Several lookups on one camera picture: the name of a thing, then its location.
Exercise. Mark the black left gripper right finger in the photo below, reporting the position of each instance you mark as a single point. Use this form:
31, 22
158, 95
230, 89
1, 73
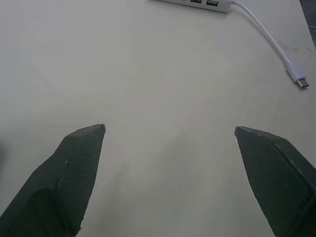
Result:
276, 177

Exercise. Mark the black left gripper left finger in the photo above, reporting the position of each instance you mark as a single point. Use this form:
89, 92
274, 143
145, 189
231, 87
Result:
61, 182

